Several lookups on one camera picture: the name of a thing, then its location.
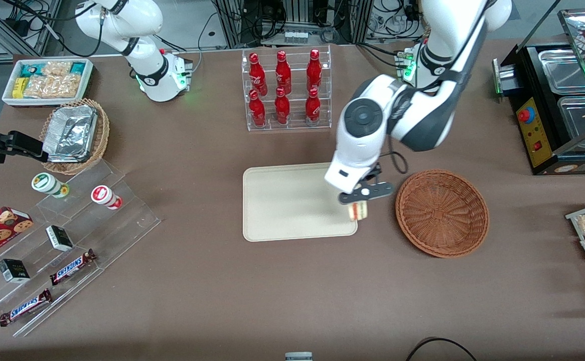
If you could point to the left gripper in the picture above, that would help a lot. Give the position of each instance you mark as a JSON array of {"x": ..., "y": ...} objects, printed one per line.
[{"x": 375, "y": 171}]

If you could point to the triangular sandwich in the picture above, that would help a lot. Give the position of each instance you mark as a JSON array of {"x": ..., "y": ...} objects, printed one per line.
[{"x": 357, "y": 211}]

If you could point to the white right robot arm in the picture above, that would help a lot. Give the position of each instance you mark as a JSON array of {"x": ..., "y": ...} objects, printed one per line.
[{"x": 159, "y": 80}]

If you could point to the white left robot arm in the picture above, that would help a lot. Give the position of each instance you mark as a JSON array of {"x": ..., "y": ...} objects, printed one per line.
[{"x": 443, "y": 25}]

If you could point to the aluminium foil tray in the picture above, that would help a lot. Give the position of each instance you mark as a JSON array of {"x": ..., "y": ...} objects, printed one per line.
[{"x": 69, "y": 133}]

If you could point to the light brown wicker basket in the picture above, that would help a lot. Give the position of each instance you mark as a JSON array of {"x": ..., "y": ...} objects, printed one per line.
[{"x": 103, "y": 130}]

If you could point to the round brown wicker basket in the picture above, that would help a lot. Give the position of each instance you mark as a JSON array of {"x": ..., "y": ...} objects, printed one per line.
[{"x": 443, "y": 215}]

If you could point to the cream plastic tray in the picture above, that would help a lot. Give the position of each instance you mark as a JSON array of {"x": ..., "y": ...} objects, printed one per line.
[{"x": 282, "y": 200}]

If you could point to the green lid white cup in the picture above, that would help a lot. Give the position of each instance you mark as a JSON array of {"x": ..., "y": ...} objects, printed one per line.
[{"x": 46, "y": 183}]

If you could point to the white plastic bin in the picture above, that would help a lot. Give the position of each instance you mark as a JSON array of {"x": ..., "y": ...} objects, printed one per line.
[{"x": 7, "y": 100}]

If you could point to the yellow snack packet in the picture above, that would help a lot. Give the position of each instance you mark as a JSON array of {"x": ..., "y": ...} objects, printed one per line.
[{"x": 19, "y": 87}]

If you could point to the teal snack packet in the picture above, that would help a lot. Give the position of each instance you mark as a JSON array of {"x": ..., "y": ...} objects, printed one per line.
[
  {"x": 77, "y": 68},
  {"x": 32, "y": 69}
]

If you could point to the red cookie box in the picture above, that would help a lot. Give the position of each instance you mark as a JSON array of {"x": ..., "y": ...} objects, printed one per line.
[{"x": 1, "y": 228}]

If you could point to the red lid white cup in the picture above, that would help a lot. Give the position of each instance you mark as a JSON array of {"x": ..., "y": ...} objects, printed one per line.
[{"x": 104, "y": 195}]

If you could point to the small black box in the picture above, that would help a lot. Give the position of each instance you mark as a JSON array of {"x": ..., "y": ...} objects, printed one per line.
[
  {"x": 14, "y": 271},
  {"x": 59, "y": 238}
]

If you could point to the red cola bottle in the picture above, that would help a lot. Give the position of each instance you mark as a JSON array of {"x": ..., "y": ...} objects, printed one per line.
[
  {"x": 257, "y": 110},
  {"x": 314, "y": 71},
  {"x": 282, "y": 108},
  {"x": 257, "y": 75},
  {"x": 283, "y": 74},
  {"x": 312, "y": 108}
]

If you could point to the clear acrylic stepped shelf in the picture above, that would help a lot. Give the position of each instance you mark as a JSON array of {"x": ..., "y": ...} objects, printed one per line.
[{"x": 122, "y": 225}]

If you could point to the snickers chocolate bar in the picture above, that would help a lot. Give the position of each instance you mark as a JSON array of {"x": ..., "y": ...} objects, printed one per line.
[
  {"x": 71, "y": 267},
  {"x": 25, "y": 307}
]

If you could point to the clear acrylic bottle rack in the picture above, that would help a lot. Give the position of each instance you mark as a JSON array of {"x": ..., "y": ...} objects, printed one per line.
[{"x": 297, "y": 70}]

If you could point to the white power strip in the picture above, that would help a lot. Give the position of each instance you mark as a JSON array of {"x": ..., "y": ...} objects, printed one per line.
[{"x": 296, "y": 37}]

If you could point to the small grey box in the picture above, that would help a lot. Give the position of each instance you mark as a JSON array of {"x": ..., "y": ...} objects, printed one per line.
[{"x": 298, "y": 356}]

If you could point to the black hot dog machine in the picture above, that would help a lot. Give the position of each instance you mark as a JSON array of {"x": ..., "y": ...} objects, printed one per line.
[{"x": 536, "y": 130}]

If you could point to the aluminium frame rack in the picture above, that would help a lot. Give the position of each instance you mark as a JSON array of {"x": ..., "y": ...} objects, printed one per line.
[{"x": 230, "y": 25}]

